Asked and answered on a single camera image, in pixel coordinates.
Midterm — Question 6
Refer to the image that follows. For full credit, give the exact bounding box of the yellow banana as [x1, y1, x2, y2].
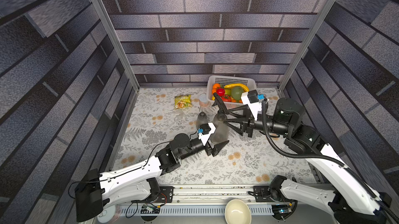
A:
[224, 83, 249, 92]

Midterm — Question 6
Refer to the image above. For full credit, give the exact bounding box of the left aluminium frame post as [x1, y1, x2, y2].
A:
[91, 0, 140, 93]

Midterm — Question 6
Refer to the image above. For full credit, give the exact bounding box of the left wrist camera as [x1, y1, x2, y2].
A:
[197, 123, 216, 146]

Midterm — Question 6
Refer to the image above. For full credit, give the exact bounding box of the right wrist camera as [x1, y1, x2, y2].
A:
[241, 90, 265, 121]

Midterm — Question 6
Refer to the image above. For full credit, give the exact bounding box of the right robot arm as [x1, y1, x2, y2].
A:
[224, 98, 399, 224]

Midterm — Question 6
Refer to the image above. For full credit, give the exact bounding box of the black corrugated cable hose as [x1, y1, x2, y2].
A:
[261, 97, 399, 224]

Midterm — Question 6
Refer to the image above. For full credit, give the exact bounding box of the right aluminium frame post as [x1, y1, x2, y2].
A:
[277, 0, 336, 94]

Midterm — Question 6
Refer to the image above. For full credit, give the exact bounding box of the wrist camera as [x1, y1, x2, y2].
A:
[241, 90, 265, 121]
[197, 123, 216, 146]

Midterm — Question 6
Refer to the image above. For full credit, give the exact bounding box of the red apple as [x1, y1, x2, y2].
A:
[216, 88, 225, 97]

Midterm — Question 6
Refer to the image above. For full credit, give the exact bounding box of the aluminium frame post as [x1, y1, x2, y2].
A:
[277, 0, 336, 94]
[91, 0, 140, 93]

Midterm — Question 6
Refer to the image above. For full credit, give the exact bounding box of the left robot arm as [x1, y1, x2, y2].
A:
[74, 134, 229, 223]

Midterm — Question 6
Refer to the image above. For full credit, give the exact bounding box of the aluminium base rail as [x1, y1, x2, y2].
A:
[90, 184, 344, 217]

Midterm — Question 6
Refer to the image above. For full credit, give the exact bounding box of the cream ceramic bowl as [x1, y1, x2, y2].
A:
[224, 199, 251, 224]

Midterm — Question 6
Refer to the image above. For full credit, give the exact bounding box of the grey translucent spray bottle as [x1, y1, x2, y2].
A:
[196, 112, 208, 129]
[210, 119, 229, 145]

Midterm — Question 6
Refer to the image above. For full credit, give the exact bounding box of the yellow snack bag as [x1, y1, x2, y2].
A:
[174, 94, 192, 110]

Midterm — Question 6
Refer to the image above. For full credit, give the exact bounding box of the green round fruit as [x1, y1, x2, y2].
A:
[231, 87, 244, 101]

